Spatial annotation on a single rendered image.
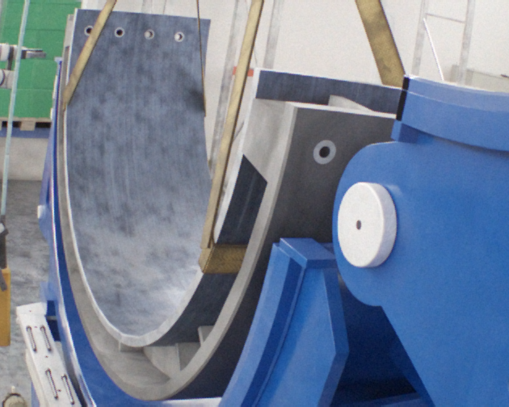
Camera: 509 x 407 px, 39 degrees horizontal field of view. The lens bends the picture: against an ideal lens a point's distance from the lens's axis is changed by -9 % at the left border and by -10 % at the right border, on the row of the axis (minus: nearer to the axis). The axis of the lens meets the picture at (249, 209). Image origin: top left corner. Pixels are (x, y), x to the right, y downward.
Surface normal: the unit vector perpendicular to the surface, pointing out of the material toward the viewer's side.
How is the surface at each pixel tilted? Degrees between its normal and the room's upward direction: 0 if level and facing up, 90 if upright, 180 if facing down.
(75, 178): 45
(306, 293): 90
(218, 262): 115
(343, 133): 94
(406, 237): 90
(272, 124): 90
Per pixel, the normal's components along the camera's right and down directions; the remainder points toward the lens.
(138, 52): 0.43, 0.06
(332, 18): 0.40, 0.32
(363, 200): -0.90, -0.02
